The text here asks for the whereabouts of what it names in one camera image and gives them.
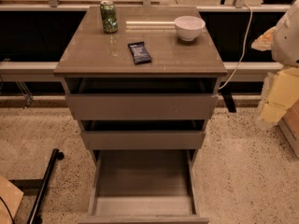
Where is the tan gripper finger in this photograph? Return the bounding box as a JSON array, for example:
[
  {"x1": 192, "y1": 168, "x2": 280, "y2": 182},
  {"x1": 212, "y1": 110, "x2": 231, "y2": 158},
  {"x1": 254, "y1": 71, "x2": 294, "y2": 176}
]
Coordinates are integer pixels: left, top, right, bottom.
[{"x1": 251, "y1": 27, "x2": 276, "y2": 51}]

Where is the dark blue rxbar wrapper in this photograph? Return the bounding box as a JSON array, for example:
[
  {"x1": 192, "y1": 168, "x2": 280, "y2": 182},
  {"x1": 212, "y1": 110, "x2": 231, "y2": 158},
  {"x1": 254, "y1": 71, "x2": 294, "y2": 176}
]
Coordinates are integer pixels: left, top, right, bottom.
[{"x1": 128, "y1": 42, "x2": 152, "y2": 65}]

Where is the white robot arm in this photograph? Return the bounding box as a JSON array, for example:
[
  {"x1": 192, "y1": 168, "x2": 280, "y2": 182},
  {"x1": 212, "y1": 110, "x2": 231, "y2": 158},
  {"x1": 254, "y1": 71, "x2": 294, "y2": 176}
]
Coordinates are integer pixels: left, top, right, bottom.
[{"x1": 251, "y1": 0, "x2": 299, "y2": 67}]

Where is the grey drawer cabinet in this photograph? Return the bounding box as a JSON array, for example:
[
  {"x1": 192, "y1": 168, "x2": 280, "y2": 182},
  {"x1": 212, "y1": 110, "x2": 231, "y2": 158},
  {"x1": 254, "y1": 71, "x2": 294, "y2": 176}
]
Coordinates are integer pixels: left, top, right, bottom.
[{"x1": 53, "y1": 5, "x2": 228, "y2": 166}]

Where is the grey top drawer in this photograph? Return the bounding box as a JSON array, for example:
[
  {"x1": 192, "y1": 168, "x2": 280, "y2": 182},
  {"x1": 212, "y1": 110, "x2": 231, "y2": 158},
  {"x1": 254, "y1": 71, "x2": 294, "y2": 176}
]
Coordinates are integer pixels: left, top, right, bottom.
[{"x1": 66, "y1": 77, "x2": 218, "y2": 120}]

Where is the grey drawer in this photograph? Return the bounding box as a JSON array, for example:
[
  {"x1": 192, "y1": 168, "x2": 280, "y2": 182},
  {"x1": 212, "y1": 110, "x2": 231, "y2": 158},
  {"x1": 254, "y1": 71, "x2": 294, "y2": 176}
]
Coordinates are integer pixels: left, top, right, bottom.
[
  {"x1": 78, "y1": 149, "x2": 209, "y2": 224},
  {"x1": 66, "y1": 77, "x2": 218, "y2": 120},
  {"x1": 81, "y1": 119, "x2": 206, "y2": 150}
]

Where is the grey middle drawer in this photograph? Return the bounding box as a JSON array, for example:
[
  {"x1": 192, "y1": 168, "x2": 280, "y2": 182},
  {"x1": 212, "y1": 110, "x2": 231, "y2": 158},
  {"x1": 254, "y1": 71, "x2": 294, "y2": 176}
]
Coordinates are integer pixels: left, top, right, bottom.
[{"x1": 81, "y1": 119, "x2": 206, "y2": 150}]

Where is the grey bottom drawer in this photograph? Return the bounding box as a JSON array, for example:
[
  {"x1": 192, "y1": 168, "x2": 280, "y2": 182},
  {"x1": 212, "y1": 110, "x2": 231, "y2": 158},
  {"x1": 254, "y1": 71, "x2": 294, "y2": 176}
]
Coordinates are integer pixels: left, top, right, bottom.
[{"x1": 78, "y1": 149, "x2": 209, "y2": 224}]

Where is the white bowl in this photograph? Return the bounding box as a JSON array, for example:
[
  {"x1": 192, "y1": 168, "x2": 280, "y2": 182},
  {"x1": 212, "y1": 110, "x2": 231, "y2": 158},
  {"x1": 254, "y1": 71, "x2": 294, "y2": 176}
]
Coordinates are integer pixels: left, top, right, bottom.
[{"x1": 174, "y1": 16, "x2": 206, "y2": 41}]

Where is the cardboard box right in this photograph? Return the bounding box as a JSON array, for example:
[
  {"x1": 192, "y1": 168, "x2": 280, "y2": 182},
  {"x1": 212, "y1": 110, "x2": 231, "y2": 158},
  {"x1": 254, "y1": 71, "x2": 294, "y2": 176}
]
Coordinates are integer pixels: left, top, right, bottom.
[{"x1": 278, "y1": 100, "x2": 299, "y2": 158}]

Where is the green soda can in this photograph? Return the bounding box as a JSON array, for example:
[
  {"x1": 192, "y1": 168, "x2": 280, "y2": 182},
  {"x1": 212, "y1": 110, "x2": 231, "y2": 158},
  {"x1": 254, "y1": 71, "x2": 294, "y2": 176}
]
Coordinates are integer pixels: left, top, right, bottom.
[{"x1": 100, "y1": 1, "x2": 118, "y2": 34}]

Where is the black metal stand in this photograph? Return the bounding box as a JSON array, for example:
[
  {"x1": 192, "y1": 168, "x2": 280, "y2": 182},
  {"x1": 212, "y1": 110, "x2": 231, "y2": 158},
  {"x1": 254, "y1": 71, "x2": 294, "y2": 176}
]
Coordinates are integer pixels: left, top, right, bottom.
[{"x1": 10, "y1": 148, "x2": 64, "y2": 224}]

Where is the cardboard piece left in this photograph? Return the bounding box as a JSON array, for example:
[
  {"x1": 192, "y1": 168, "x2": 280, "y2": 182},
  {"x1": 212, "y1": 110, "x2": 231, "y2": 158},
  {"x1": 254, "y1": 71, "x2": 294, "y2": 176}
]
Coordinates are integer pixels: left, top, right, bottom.
[{"x1": 0, "y1": 175, "x2": 23, "y2": 224}]

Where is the white cable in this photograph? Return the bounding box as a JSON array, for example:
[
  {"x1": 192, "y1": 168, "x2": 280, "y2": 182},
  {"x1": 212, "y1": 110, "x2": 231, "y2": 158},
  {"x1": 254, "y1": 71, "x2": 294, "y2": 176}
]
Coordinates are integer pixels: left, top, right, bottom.
[{"x1": 218, "y1": 4, "x2": 253, "y2": 91}]

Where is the metal railing frame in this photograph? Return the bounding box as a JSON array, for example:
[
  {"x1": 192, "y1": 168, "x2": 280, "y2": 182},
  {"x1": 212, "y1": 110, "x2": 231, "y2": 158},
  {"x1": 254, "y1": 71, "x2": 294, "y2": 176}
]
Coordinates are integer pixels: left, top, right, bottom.
[{"x1": 0, "y1": 0, "x2": 299, "y2": 83}]

